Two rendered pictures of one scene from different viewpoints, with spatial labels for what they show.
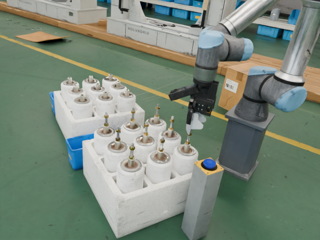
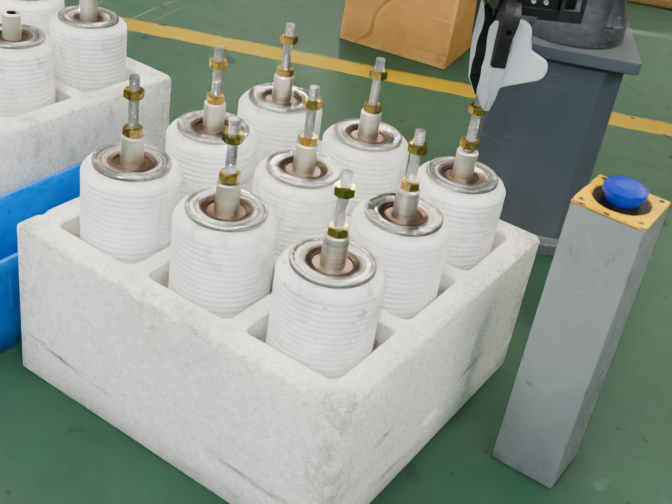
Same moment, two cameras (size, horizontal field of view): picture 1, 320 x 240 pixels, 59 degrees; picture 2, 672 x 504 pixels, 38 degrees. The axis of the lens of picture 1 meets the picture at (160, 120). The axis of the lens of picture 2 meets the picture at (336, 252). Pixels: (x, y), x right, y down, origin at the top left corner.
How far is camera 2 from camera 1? 45 cm
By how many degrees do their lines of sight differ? 23
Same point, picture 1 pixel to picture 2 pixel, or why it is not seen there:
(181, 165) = (460, 233)
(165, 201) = (439, 376)
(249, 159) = (579, 183)
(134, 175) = (368, 297)
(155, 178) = (403, 299)
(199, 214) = (591, 382)
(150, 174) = not seen: hidden behind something
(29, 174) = not seen: outside the picture
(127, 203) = (363, 409)
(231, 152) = (518, 172)
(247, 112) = not seen: hidden behind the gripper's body
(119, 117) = (89, 112)
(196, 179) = (585, 260)
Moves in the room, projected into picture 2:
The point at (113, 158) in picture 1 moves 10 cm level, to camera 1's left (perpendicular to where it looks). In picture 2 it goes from (234, 257) to (119, 268)
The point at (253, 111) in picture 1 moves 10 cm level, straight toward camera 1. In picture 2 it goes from (593, 13) to (615, 40)
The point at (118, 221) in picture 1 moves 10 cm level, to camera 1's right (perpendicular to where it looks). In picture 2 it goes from (329, 491) to (433, 471)
